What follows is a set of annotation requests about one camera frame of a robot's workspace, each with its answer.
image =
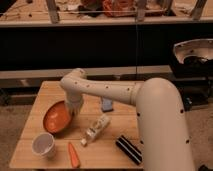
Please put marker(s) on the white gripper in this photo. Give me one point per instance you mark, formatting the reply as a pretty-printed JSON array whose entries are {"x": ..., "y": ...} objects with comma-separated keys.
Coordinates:
[{"x": 74, "y": 102}]

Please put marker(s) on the orange ceramic bowl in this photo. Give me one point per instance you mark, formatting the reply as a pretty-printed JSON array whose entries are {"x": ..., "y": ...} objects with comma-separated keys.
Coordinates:
[{"x": 57, "y": 118}]

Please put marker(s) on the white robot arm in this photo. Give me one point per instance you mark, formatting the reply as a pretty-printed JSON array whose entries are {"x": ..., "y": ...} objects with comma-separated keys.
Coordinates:
[{"x": 160, "y": 116}]

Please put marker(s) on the small blue grey block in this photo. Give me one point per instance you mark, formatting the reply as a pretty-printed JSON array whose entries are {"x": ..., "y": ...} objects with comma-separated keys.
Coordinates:
[{"x": 106, "y": 105}]

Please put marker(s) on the clear plastic bottle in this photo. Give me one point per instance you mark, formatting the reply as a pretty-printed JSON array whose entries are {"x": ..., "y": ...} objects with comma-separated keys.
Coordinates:
[{"x": 95, "y": 129}]

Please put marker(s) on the wooden table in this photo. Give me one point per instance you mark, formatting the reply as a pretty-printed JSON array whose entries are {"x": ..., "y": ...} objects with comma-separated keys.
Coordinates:
[{"x": 101, "y": 154}]

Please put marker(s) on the white paper cup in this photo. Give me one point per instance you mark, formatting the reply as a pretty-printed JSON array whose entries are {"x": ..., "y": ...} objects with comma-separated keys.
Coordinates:
[{"x": 44, "y": 145}]

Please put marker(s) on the orange carrot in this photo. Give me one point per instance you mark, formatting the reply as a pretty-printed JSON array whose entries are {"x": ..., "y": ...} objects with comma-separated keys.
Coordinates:
[{"x": 75, "y": 162}]

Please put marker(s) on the black striped rectangular box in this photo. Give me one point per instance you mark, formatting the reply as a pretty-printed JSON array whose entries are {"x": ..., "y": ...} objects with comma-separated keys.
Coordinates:
[{"x": 129, "y": 149}]

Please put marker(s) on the orange object on shelf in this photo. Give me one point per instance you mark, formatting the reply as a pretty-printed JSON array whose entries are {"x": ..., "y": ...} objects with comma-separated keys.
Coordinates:
[{"x": 118, "y": 8}]

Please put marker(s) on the white dome device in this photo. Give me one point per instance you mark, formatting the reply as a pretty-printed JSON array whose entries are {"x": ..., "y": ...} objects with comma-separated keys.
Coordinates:
[{"x": 193, "y": 58}]

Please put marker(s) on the long metal shelf rail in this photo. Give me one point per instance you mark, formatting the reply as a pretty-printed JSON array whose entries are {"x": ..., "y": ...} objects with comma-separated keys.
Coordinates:
[{"x": 44, "y": 73}]

